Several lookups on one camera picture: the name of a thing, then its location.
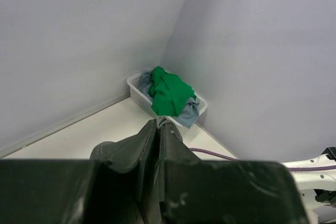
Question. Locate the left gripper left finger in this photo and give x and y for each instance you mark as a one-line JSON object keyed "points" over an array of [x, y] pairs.
{"points": [[80, 190]]}

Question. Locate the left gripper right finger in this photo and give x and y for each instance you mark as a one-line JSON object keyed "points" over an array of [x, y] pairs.
{"points": [[200, 191]]}

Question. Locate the grey green t shirt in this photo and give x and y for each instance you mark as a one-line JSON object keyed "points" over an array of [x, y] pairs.
{"points": [[136, 144]]}

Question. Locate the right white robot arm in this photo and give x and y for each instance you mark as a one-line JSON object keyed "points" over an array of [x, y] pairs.
{"points": [[315, 180]]}

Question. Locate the blue t shirt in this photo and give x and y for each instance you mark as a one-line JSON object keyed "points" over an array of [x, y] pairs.
{"points": [[187, 115]]}

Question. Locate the white laundry basket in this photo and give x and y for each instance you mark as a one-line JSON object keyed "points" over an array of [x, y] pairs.
{"points": [[168, 100]]}

